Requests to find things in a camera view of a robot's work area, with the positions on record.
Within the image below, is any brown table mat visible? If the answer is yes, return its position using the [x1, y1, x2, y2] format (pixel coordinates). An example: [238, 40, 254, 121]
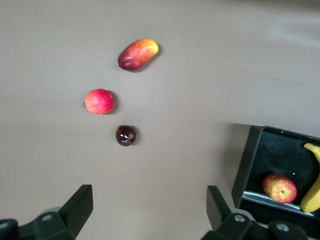
[0, 0, 320, 240]

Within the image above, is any dark purple plum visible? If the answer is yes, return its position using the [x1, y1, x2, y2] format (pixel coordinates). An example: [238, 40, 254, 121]
[115, 124, 138, 147]

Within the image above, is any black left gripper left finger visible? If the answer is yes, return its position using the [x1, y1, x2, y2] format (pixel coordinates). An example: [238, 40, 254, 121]
[18, 184, 94, 240]

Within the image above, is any red yellow apple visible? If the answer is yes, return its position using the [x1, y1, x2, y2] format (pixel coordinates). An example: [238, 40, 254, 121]
[262, 173, 298, 204]

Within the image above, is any black plastic box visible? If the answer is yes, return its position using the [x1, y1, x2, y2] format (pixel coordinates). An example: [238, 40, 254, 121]
[231, 125, 320, 238]

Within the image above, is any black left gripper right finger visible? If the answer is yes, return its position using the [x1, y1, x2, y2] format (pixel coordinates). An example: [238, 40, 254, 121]
[202, 185, 255, 240]

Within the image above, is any yellow banana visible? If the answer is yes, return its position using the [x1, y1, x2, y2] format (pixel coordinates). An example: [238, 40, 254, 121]
[299, 142, 320, 213]

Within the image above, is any red yellow mango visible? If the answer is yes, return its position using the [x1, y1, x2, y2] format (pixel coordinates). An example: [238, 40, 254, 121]
[117, 37, 160, 72]

